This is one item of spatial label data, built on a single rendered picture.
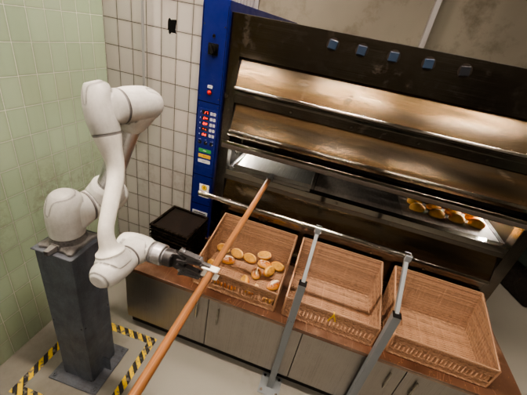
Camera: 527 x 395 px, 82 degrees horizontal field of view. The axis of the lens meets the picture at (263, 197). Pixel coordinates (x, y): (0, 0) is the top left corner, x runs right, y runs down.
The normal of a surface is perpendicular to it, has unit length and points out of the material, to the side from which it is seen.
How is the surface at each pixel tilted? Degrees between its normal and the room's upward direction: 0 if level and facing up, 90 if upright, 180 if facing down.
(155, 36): 90
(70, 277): 90
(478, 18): 90
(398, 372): 90
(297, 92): 70
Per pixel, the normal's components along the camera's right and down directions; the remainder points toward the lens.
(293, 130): -0.20, 0.11
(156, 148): -0.28, 0.43
